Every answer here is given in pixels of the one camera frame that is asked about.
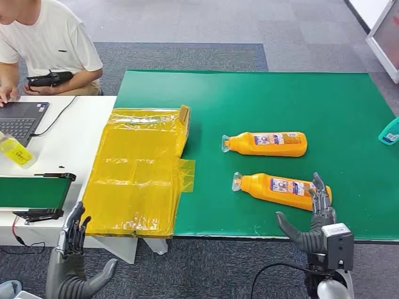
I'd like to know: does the dark grey laptop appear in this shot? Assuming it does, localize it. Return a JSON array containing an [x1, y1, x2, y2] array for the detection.
[[0, 102, 50, 148]]

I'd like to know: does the red and black cable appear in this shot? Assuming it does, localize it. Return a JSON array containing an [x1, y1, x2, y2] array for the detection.
[[0, 215, 46, 255]]

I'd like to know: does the green belt conveyor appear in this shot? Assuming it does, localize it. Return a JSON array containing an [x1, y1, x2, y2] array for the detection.
[[0, 172, 77, 225]]

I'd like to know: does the black handheld controller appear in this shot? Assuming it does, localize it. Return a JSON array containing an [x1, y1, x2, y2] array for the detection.
[[26, 70, 74, 88]]

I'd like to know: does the person's right hand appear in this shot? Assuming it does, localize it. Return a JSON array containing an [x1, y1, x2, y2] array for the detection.
[[0, 84, 20, 108]]

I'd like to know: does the orange bottle with clear cap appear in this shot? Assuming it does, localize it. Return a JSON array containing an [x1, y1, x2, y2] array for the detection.
[[221, 131, 308, 158], [231, 171, 333, 212]]

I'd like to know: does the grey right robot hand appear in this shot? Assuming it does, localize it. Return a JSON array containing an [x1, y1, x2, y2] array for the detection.
[[275, 172, 338, 255]]

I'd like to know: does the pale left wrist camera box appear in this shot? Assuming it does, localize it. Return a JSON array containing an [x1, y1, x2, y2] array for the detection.
[[14, 290, 43, 299]]

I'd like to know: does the person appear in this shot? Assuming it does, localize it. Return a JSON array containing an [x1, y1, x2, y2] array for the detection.
[[0, 0, 104, 108]]

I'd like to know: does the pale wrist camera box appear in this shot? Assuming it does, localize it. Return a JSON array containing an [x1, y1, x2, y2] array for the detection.
[[14, 290, 43, 299], [321, 222, 354, 272]]

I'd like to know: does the small yellow transparent bottle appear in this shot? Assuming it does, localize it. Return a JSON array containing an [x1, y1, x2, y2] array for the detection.
[[0, 131, 38, 169]]

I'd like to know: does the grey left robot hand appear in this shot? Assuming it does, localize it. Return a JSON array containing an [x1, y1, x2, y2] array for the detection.
[[45, 201, 119, 299]]

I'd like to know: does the light blue slipper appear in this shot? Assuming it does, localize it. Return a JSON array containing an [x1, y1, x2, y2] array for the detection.
[[0, 280, 23, 299]]

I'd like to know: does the white table foot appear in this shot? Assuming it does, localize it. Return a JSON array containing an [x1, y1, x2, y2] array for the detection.
[[93, 237, 138, 265], [143, 238, 169, 256]]

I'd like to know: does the white framed board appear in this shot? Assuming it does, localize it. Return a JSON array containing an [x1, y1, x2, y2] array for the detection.
[[365, 0, 399, 85]]

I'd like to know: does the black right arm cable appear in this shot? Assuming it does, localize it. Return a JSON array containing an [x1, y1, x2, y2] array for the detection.
[[250, 262, 312, 299]]

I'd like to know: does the person's left hand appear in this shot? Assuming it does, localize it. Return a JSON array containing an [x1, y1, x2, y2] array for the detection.
[[22, 80, 43, 97]]

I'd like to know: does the yellow film wrapped box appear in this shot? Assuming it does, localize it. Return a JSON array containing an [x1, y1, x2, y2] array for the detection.
[[82, 105, 196, 239]]

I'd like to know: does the black laptop cable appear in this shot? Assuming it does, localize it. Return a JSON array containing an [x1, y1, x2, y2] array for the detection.
[[30, 95, 79, 138]]

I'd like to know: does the teal bottle with label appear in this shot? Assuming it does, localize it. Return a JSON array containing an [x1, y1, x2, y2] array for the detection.
[[378, 117, 399, 146]]

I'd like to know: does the green table mat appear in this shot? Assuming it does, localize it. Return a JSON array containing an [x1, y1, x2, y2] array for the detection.
[[113, 69, 399, 241]]

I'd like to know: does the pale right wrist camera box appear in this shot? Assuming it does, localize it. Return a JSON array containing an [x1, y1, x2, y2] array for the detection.
[[321, 222, 354, 272]]

